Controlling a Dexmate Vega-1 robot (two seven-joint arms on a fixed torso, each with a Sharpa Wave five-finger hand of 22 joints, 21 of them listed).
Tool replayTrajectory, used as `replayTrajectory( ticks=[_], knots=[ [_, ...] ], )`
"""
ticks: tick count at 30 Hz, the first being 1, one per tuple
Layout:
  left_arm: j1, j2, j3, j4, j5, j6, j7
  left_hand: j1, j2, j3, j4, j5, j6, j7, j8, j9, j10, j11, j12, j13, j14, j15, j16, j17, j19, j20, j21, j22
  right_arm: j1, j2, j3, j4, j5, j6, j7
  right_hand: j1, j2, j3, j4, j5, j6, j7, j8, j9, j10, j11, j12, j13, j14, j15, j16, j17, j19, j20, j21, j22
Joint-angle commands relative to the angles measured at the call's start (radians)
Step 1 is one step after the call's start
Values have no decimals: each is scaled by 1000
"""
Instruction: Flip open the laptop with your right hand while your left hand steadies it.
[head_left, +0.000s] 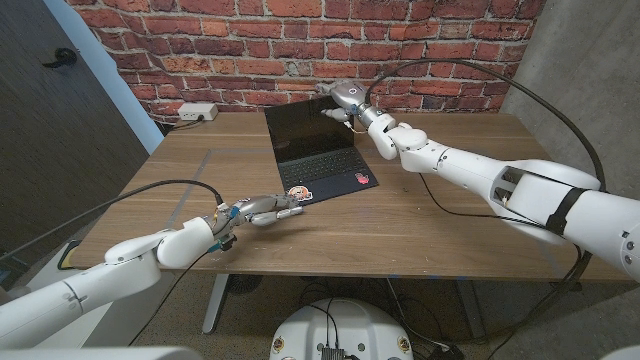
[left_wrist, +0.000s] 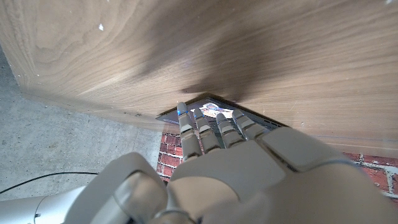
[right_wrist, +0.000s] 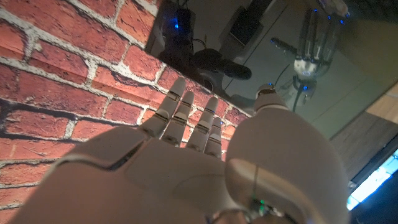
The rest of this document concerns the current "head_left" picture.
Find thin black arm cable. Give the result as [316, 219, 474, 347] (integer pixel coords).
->
[127, 249, 214, 347]
[418, 171, 551, 230]

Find black door handle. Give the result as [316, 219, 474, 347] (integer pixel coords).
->
[41, 47, 79, 69]

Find grey floor cable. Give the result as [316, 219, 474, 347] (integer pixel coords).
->
[385, 277, 451, 351]

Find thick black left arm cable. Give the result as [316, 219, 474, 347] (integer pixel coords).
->
[0, 178, 225, 263]

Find white table leg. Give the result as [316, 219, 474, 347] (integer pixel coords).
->
[201, 273, 231, 335]

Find white power strip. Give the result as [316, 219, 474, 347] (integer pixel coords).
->
[177, 102, 220, 122]

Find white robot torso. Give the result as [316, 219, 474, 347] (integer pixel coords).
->
[0, 346, 204, 360]

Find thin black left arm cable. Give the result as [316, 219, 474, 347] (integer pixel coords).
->
[127, 249, 214, 347]

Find black power adapter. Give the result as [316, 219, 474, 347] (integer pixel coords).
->
[429, 342, 466, 360]

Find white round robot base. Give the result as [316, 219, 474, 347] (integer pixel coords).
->
[269, 297, 415, 360]

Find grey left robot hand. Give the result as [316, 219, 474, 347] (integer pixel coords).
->
[213, 193, 305, 239]

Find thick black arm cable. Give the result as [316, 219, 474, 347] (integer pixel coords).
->
[0, 178, 225, 263]
[364, 58, 608, 351]

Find round black floor fan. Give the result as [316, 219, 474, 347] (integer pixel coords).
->
[227, 273, 264, 296]

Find black arm strap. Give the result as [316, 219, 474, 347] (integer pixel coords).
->
[545, 187, 591, 236]

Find dark wooden door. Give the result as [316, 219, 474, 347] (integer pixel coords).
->
[0, 0, 151, 266]

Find black cable on base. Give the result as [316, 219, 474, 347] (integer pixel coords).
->
[307, 303, 341, 349]

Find black power strip cable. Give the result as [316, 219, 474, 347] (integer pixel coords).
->
[169, 115, 205, 132]

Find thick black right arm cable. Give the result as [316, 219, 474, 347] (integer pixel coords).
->
[364, 58, 608, 351]

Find black laptop with stickers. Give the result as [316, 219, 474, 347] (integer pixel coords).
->
[263, 95, 380, 206]

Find red brick printed backdrop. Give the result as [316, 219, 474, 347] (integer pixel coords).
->
[64, 0, 549, 124]

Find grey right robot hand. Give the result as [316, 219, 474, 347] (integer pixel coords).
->
[314, 80, 385, 131]

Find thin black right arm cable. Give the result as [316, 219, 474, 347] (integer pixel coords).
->
[418, 171, 551, 230]

